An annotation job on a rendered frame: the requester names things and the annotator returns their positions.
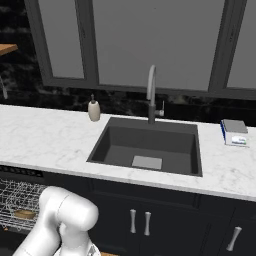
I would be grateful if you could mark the black dishwasher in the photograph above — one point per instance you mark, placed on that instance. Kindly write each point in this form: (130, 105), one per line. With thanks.
(20, 172)

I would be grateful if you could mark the dark grey sink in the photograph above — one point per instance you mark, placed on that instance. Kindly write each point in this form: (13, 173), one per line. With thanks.
(146, 146)

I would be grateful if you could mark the brown bowl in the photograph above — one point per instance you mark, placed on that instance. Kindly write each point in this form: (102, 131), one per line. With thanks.
(25, 214)

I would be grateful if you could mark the wooden shelf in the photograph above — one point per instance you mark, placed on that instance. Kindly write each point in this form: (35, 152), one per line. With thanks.
(6, 48)

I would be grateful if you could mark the grey sink tap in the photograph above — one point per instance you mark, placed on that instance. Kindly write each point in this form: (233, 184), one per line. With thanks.
(151, 100)

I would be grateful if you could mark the grey framed window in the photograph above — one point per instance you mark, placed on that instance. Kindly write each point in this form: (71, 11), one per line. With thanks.
(153, 40)

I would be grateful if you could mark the grey hanging tool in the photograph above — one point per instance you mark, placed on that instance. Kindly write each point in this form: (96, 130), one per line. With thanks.
(4, 90)

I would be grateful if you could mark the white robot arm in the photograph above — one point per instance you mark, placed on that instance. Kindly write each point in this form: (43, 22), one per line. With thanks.
(66, 210)

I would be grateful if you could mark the dark false drawer front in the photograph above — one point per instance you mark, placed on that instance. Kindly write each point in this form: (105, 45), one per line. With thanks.
(146, 193)

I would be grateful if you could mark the dark cupboard door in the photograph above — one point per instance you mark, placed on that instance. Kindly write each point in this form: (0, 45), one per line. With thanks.
(113, 226)
(246, 240)
(176, 233)

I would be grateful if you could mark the beige soap dispenser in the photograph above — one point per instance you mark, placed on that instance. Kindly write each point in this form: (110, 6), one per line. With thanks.
(94, 111)

